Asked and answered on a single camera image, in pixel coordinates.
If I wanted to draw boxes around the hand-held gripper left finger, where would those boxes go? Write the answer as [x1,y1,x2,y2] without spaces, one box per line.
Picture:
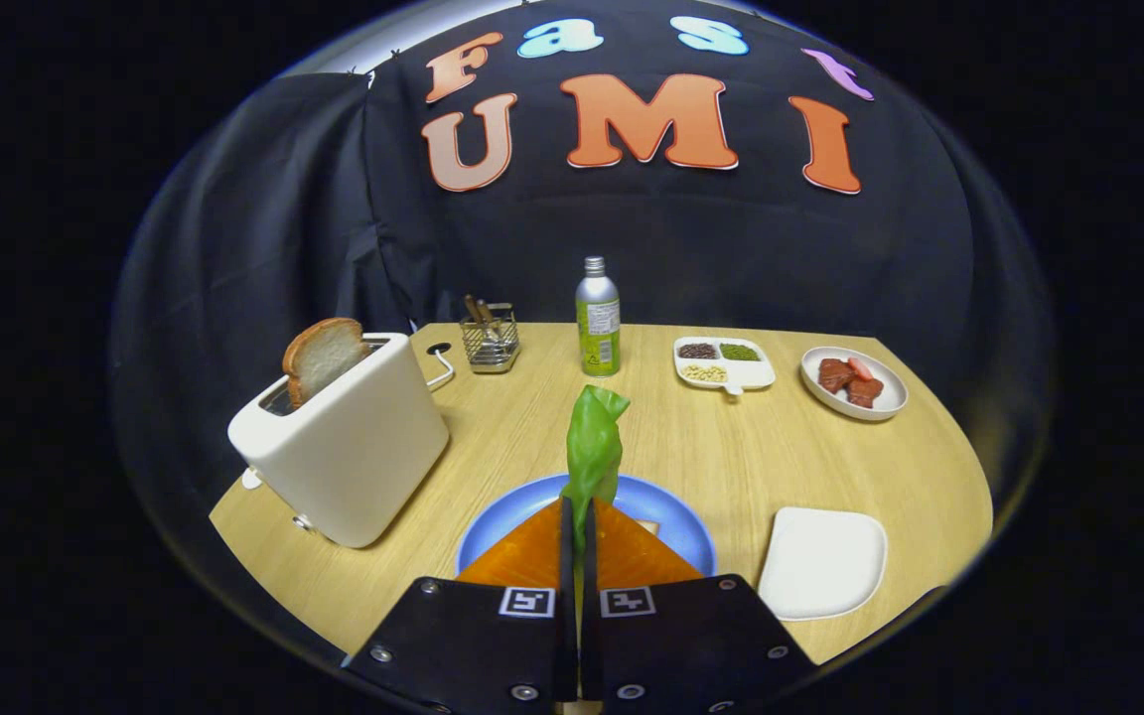
[346,497,578,715]

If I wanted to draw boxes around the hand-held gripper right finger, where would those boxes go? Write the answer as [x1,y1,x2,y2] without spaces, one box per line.
[580,497,819,715]

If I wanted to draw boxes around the green lettuce leaf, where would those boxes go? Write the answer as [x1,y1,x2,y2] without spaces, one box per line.
[560,384,632,557]

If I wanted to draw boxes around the brown-crusted bread slice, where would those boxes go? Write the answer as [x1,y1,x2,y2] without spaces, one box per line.
[282,318,371,410]

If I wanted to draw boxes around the blue round plate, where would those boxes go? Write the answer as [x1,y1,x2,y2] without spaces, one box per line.
[456,474,718,582]

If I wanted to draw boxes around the white square plate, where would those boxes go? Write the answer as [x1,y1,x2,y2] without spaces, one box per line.
[758,506,889,623]

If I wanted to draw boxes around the white toaster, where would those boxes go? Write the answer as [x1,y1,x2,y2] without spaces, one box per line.
[227,332,451,549]

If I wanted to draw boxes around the white divided dish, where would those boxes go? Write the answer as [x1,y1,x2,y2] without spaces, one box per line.
[673,336,777,396]

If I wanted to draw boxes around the round white plate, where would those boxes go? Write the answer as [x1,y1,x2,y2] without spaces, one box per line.
[799,345,910,422]

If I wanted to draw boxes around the silver bottle with green label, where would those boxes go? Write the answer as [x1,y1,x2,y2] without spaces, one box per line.
[575,256,623,378]

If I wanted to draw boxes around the metal wire basket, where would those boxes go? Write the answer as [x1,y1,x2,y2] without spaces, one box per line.
[460,303,521,374]

